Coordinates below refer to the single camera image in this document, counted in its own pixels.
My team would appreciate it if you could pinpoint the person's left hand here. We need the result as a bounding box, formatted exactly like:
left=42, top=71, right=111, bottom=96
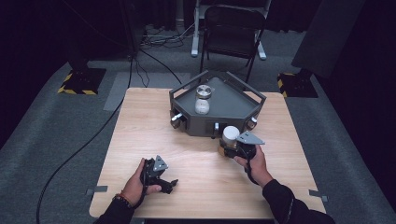
left=120, top=157, right=163, bottom=207

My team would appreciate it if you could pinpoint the grey tape strip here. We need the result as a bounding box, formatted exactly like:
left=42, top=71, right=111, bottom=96
left=85, top=185, right=108, bottom=197
left=308, top=189, right=330, bottom=203

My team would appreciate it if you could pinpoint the long black floor cable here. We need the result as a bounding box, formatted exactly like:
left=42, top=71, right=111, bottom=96
left=35, top=57, right=135, bottom=224

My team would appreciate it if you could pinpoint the bundle of cables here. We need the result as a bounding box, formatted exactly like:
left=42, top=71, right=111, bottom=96
left=139, top=22, right=196, bottom=49

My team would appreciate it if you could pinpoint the black wrist strap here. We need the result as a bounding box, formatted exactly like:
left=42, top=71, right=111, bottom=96
left=134, top=159, right=149, bottom=209
left=245, top=157, right=260, bottom=187

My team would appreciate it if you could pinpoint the striped-edge black stand base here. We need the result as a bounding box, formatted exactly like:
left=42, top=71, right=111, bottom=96
left=57, top=67, right=107, bottom=96
left=276, top=72, right=319, bottom=99

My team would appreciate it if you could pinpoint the thin black floor cable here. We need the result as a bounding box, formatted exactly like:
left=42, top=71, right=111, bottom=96
left=138, top=49, right=183, bottom=86

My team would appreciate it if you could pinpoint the amber jar with white lid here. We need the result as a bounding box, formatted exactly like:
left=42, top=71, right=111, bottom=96
left=217, top=125, right=242, bottom=159

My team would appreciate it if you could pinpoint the dark tilted panel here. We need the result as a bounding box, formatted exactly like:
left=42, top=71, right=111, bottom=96
left=290, top=0, right=367, bottom=79

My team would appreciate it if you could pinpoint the dark grey corner shelf rack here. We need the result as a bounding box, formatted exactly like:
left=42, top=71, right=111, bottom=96
left=168, top=69, right=268, bottom=140

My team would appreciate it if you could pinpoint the black folding chair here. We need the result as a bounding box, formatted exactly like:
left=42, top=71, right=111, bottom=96
left=199, top=4, right=268, bottom=84

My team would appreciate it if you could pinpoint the beaded bracelet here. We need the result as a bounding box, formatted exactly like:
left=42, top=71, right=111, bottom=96
left=112, top=192, right=134, bottom=209

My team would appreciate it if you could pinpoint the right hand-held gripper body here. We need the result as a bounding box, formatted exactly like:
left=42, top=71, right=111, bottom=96
left=231, top=130, right=266, bottom=161

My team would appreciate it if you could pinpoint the person's right hand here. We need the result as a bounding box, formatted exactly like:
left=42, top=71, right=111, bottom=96
left=233, top=145, right=275, bottom=188

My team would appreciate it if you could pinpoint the glass jar with silver lid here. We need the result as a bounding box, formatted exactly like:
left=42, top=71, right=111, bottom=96
left=194, top=84, right=214, bottom=116

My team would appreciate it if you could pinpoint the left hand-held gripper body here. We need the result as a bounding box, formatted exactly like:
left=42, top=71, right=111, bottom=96
left=140, top=154, right=169, bottom=188

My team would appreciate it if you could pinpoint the dark stand post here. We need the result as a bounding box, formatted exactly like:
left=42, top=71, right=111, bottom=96
left=119, top=0, right=148, bottom=61

